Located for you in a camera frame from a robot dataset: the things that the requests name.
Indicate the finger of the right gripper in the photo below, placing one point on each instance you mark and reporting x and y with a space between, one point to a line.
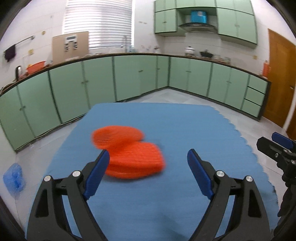
274 150
282 140

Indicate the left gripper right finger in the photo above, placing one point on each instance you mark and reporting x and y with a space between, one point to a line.
248 219

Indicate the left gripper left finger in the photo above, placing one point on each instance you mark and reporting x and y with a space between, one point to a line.
48 219

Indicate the orange foam net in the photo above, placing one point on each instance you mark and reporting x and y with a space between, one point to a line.
135 160
111 136

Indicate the green lower kitchen cabinets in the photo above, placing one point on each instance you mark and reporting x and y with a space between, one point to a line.
62 93

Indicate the green kitchen cabinets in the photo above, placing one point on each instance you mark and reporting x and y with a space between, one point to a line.
234 20
62 93

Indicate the green upper kitchen cabinets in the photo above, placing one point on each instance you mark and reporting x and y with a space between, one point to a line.
234 20

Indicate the blue plastic bag on floor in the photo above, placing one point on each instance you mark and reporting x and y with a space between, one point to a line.
13 180

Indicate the orange thermos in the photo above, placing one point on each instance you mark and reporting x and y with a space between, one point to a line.
266 69

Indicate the blue table mat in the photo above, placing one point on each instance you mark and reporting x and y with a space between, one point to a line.
167 205

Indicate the wooden door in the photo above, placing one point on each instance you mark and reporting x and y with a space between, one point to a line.
282 78

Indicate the black wok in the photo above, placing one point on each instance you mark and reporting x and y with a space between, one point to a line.
206 54

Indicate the white cooking pot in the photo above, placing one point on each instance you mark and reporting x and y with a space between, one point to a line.
189 51

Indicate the range hood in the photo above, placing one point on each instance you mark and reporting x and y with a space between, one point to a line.
198 27

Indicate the blue box above hood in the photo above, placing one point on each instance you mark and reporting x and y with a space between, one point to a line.
198 17

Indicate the orange plastic basket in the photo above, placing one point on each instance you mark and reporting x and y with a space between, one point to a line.
33 68

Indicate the electric kettle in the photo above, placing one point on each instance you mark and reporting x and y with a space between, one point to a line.
18 72

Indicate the dark hanging towel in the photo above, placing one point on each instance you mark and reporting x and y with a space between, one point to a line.
10 53

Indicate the cardboard box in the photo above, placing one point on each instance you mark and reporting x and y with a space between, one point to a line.
70 46

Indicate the chrome faucet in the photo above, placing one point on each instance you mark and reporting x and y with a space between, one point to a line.
124 43

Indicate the window blinds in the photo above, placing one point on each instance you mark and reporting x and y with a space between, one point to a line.
106 21

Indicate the wall towel rail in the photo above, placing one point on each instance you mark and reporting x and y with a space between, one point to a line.
28 38

